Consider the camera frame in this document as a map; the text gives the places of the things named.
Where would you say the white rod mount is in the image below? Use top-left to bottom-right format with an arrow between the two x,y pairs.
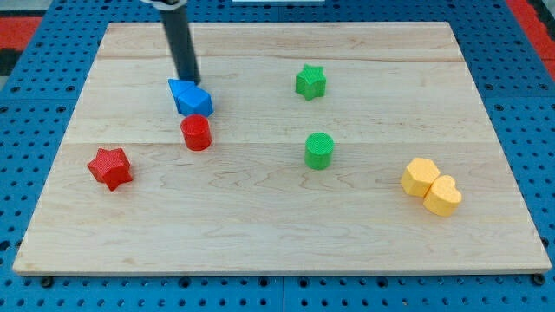
141,0 -> 187,10

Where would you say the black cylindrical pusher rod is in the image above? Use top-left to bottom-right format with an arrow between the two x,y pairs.
160,3 -> 201,85

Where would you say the blue cube block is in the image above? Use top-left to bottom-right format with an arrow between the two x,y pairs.
177,87 -> 213,117

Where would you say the green star block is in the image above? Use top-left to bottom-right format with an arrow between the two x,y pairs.
295,64 -> 327,101

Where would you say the red star block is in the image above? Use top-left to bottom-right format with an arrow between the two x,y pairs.
87,148 -> 133,192

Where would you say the red cylinder block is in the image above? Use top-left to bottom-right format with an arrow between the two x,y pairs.
180,114 -> 212,151

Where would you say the green cylinder block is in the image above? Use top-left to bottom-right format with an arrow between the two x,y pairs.
304,132 -> 335,170

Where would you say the light wooden board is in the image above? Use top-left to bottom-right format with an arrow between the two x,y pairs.
13,22 -> 552,276

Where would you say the yellow hexagon block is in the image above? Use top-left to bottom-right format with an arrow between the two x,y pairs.
401,158 -> 441,198

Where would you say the yellow heart block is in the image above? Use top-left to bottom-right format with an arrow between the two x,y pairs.
423,175 -> 462,217

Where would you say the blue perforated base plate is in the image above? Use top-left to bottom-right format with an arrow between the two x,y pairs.
1,1 -> 554,311

